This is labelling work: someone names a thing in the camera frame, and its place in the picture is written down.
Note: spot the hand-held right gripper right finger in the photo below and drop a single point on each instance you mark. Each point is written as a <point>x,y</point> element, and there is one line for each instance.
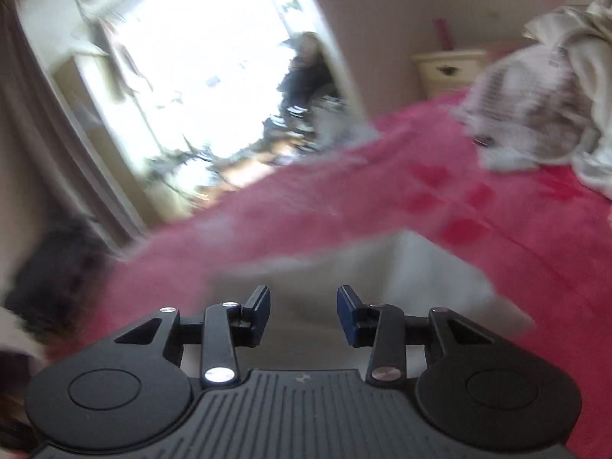
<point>345,313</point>

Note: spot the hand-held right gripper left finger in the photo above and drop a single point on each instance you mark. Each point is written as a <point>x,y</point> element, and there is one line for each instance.
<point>262,311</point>

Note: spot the beige curtain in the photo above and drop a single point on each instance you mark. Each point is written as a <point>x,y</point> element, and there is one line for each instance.
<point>43,129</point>

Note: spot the pink flower print blanket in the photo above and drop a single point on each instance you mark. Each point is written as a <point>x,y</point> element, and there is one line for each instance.
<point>540,258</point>

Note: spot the wheelchair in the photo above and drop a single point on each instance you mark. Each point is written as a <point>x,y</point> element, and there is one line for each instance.
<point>313,86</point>

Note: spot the stack of dark folded clothes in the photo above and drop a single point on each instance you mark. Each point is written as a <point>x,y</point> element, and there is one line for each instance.
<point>52,277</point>

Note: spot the cream crumpled garment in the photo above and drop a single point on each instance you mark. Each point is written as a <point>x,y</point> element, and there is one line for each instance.
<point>590,81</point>

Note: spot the white shirt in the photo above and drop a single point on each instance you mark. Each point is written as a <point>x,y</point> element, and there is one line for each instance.
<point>430,277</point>

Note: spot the cream nightstand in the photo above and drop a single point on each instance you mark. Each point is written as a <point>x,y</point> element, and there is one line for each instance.
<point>447,69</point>

